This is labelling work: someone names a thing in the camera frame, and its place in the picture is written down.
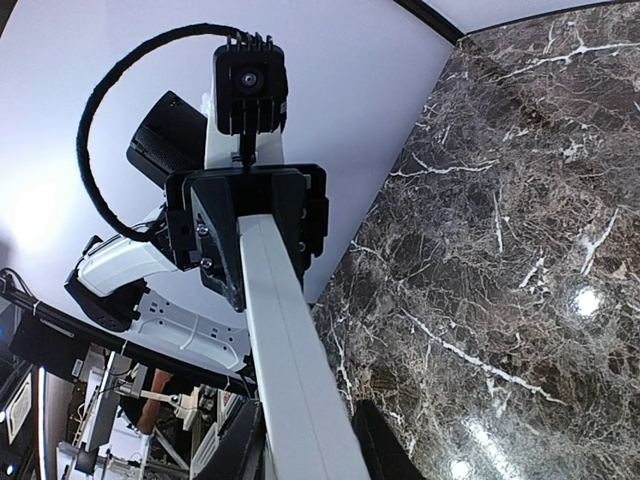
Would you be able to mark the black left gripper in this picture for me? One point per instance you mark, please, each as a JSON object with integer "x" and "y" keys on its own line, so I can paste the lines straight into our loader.
{"x": 203, "y": 208}

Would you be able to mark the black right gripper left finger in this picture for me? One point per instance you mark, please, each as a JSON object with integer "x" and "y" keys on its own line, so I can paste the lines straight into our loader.
{"x": 240, "y": 454}

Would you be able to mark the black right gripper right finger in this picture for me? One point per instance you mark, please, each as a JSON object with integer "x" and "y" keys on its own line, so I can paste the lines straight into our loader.
{"x": 384, "y": 456}

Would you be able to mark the white remote control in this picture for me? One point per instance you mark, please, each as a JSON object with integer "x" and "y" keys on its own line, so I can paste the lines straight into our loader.
{"x": 308, "y": 429}

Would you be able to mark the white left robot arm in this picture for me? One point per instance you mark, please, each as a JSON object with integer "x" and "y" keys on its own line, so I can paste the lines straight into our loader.
{"x": 183, "y": 291}

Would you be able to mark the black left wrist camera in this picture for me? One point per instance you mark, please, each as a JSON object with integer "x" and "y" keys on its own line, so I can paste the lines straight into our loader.
{"x": 250, "y": 86}

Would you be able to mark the black left frame post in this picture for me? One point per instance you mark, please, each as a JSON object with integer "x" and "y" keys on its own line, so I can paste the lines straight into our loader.
{"x": 427, "y": 15}

